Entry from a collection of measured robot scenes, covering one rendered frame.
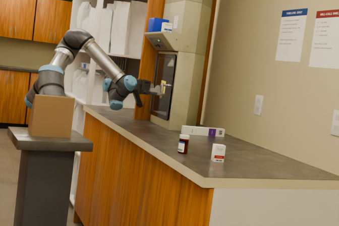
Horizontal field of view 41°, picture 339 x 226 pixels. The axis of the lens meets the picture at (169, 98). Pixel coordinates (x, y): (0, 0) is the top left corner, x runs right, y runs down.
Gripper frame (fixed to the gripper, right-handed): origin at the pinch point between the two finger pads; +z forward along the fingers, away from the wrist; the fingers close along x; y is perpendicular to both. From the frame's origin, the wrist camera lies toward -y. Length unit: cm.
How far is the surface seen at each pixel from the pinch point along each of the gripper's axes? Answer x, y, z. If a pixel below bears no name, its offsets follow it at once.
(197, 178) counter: -105, -22, -24
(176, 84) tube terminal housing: -5.3, 7.0, 7.2
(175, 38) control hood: -5.2, 33.9, 2.7
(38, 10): 517, 78, -18
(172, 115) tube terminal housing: -5.3, -11.5, 6.8
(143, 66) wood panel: 31.7, 14.5, -2.0
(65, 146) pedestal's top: -58, -22, -64
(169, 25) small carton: 1.1, 41.1, 0.5
